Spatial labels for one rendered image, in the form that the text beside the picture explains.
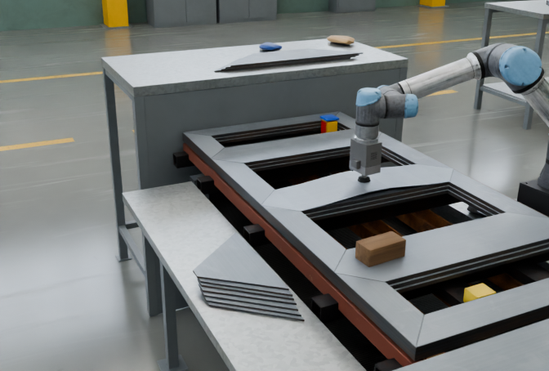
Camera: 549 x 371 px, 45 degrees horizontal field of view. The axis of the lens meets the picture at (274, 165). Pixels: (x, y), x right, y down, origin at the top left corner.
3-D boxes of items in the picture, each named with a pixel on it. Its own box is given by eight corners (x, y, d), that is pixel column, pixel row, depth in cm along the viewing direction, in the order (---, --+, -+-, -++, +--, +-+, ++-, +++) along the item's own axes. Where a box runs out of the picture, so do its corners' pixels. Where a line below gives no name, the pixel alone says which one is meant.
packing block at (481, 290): (475, 311, 163) (478, 297, 162) (462, 301, 167) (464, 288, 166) (494, 306, 166) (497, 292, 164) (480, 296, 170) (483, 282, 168)
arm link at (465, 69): (500, 34, 226) (367, 83, 225) (515, 37, 216) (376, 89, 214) (507, 66, 230) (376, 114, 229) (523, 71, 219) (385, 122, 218)
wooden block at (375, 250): (368, 267, 168) (369, 250, 166) (354, 257, 173) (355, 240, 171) (405, 256, 173) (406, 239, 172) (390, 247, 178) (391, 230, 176)
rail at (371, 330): (412, 384, 141) (414, 361, 139) (183, 154, 272) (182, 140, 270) (445, 373, 144) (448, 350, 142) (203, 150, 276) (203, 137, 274)
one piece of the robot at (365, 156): (342, 128, 212) (341, 176, 218) (359, 136, 205) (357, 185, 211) (366, 123, 217) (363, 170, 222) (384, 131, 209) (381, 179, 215)
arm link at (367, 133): (365, 128, 205) (349, 122, 212) (364, 142, 207) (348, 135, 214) (384, 124, 209) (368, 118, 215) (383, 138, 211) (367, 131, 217)
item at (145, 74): (134, 96, 258) (133, 87, 257) (101, 65, 309) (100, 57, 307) (407, 67, 310) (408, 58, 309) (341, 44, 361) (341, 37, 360)
